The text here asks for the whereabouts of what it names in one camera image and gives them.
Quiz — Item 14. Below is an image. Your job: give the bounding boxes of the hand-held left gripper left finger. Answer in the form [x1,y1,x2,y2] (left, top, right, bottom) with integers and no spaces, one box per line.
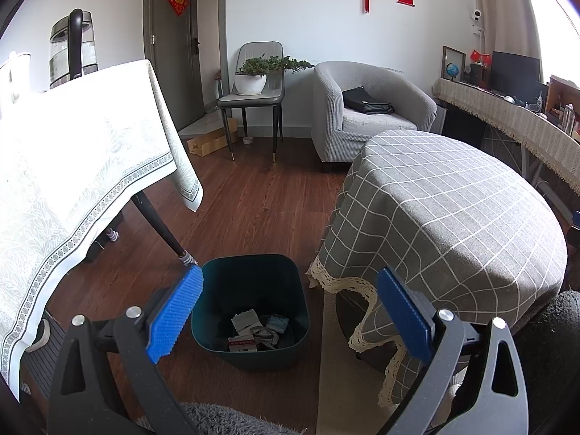
[47,265,203,435]

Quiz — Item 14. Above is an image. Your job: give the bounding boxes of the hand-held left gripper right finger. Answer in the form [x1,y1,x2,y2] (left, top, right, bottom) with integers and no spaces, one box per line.
[377,266,530,435]

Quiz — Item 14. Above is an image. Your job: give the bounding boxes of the dark teal plastic bin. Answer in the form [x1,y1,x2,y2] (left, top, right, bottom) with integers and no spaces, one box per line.
[190,254,311,372]

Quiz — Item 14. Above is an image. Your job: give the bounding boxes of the dark table leg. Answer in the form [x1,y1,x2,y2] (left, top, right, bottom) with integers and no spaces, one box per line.
[130,190,199,267]

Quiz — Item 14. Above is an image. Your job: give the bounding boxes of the grey fleece trouser leg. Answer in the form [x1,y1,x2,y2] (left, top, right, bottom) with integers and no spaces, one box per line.
[136,401,300,435]
[512,290,580,435]

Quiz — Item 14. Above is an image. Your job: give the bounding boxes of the wooden desk organizer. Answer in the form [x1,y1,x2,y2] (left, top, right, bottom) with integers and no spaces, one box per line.
[546,75,580,139]

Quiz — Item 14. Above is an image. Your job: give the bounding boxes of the dark ribbed floor mat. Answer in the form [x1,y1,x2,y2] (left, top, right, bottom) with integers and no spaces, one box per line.
[20,317,69,399]

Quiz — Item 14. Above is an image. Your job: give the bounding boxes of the black monitor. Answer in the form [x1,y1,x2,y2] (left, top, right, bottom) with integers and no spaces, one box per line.
[490,51,542,98]

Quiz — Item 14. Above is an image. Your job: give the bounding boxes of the flat cardboard box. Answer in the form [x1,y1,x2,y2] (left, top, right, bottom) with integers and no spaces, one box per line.
[187,118,239,157]

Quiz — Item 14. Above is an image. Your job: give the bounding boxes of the white patterned tablecloth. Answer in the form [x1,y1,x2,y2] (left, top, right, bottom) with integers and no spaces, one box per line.
[0,59,204,399]

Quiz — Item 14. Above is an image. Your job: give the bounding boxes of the bright window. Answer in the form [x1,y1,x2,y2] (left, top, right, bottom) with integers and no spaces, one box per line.
[517,0,580,87]

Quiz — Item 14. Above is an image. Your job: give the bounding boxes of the framed picture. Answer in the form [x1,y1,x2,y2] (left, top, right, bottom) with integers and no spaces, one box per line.
[441,45,467,82]

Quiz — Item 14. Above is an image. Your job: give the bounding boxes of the grey armchair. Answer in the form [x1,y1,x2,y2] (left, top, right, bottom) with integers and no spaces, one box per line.
[312,60,438,173]

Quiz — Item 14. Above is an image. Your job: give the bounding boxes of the black handbag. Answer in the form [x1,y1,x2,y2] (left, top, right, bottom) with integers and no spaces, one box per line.
[342,86,395,115]

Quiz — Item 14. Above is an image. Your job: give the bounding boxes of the grey dining chair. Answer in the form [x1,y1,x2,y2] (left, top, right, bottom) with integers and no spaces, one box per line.
[217,42,286,163]

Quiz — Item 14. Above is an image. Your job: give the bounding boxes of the potted plant in white pot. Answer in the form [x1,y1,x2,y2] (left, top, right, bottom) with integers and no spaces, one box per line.
[233,54,315,96]

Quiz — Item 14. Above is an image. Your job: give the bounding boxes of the grey door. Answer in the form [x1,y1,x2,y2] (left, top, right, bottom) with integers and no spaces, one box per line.
[152,0,202,132]

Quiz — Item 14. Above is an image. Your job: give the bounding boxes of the glass electric kettle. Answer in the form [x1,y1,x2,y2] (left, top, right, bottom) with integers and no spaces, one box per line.
[47,9,99,90]

